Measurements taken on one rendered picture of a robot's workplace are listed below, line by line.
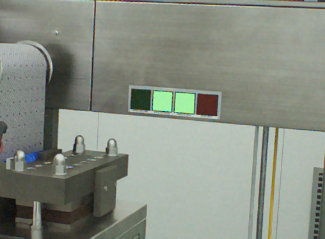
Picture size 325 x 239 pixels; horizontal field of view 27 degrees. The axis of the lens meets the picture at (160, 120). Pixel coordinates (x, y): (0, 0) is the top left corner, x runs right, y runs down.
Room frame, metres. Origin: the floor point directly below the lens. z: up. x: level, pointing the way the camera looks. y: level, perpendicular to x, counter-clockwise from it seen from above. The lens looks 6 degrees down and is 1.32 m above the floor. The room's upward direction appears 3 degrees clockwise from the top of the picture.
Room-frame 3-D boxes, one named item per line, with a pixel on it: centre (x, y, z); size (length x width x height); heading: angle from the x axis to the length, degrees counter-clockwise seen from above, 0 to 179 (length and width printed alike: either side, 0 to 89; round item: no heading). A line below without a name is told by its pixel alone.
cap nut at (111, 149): (1.81, 0.13, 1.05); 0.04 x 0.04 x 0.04
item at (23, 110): (1.67, 0.34, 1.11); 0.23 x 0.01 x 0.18; 163
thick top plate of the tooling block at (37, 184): (1.67, 0.22, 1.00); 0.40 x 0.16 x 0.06; 163
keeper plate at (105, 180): (1.66, 0.12, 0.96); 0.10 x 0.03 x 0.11; 163
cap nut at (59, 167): (1.50, 0.22, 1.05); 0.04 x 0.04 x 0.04
